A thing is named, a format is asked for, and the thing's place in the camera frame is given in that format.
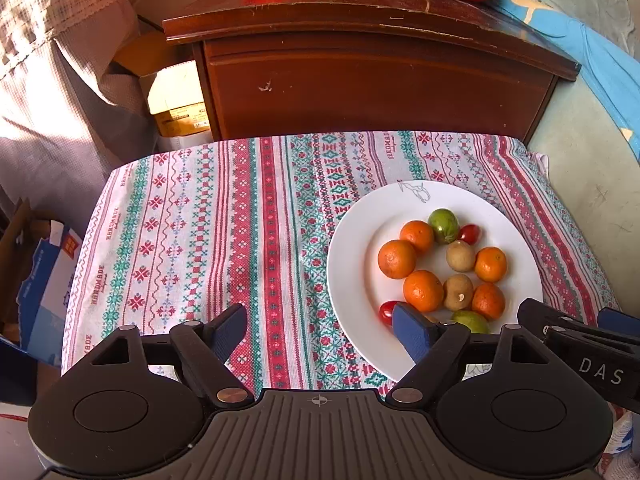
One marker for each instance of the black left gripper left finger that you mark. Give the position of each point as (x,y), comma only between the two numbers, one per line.
(203,350)

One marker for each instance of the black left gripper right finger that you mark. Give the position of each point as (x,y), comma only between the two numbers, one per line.
(436,350)

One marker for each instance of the yellow-brown small fruit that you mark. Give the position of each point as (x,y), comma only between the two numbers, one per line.
(474,321)

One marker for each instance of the red cherry tomato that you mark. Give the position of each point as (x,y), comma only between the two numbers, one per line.
(470,234)
(386,310)

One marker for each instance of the brown kiwi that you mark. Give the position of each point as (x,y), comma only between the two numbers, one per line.
(460,256)
(458,292)

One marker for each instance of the lowest orange mandarin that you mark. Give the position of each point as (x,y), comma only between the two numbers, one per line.
(488,300)

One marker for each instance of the small orange mandarin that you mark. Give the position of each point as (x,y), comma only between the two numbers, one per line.
(491,265)

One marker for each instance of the white floral plate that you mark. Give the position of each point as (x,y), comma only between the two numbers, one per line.
(357,287)

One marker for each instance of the striped patterned tablecloth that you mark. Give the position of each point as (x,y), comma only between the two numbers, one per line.
(180,236)

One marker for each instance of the blue white cardboard box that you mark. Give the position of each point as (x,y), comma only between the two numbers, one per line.
(43,297)

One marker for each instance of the grey-green sofa cushion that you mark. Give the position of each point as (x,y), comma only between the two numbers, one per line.
(592,167)

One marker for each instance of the checked beige curtain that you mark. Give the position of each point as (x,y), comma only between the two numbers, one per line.
(69,117)

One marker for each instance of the blue cartoon pillow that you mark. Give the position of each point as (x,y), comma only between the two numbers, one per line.
(611,74)

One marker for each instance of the dark wooden nightstand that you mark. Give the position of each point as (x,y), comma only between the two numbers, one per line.
(273,67)

